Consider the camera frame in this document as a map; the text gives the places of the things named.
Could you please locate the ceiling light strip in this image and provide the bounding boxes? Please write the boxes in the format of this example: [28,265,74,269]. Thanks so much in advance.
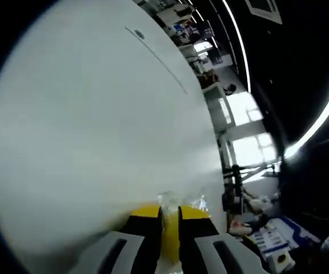
[283,67,329,159]
[220,0,253,93]

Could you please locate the black metal stand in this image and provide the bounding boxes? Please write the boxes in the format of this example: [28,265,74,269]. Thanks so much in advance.
[222,163,245,215]

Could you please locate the square yellow silicone block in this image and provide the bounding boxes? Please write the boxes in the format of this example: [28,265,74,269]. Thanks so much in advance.
[135,192,212,274]

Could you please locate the white desk partition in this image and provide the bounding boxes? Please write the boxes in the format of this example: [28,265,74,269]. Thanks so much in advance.
[203,82,237,135]

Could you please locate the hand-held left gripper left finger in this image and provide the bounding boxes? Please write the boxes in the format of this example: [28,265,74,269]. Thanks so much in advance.
[69,204,163,274]

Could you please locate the blue and white boxes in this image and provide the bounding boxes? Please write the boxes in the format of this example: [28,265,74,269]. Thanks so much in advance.
[248,216,321,259]

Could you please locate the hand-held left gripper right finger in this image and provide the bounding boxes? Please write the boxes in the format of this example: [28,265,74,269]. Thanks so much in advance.
[178,204,270,274]

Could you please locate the ceiling air vent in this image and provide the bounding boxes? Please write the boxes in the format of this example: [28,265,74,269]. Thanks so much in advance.
[244,0,283,26]

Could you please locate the red and white object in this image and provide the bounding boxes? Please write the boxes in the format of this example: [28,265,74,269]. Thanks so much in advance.
[228,220,252,236]

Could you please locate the white box with black circle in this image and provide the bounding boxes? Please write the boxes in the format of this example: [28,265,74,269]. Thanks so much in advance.
[267,247,295,272]

